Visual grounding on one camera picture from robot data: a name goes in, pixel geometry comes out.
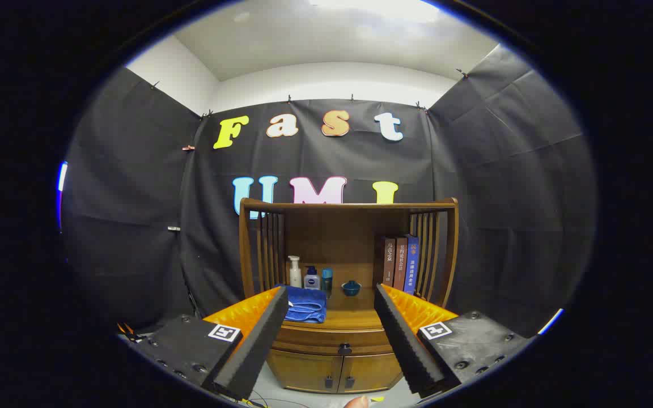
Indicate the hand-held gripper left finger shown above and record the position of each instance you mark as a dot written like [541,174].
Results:
[258,345]

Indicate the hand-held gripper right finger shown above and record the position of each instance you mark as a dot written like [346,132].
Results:
[406,345]

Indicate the wooden drawer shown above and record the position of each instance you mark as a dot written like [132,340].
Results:
[309,343]

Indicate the wooden cabinet door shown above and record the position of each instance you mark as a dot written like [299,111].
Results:
[304,371]
[372,371]

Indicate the wooden countertop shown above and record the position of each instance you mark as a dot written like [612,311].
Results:
[355,314]

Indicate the wooden cabinet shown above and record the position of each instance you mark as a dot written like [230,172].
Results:
[332,238]

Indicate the blue folded towel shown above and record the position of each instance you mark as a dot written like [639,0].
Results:
[306,306]

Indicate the white pump bottle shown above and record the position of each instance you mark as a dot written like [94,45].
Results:
[295,277]

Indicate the blue lidded cup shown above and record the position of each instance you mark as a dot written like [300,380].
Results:
[351,289]

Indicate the blue book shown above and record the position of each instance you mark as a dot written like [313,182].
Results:
[411,266]

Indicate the reddish brown book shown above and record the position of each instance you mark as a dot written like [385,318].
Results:
[400,263]

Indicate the white and blue lotion bottle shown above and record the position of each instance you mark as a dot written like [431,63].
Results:
[312,281]

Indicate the dark brown book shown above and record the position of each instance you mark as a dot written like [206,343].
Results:
[389,260]

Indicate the teal bottle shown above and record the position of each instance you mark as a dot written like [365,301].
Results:
[327,277]

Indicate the black backdrop cloth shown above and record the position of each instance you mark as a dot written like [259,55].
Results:
[134,226]

